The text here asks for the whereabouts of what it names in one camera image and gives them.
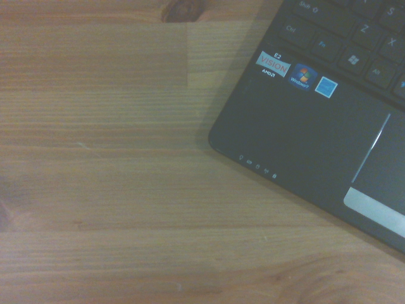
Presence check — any black laptop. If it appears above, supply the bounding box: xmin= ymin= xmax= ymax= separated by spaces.
xmin=208 ymin=0 xmax=405 ymax=255

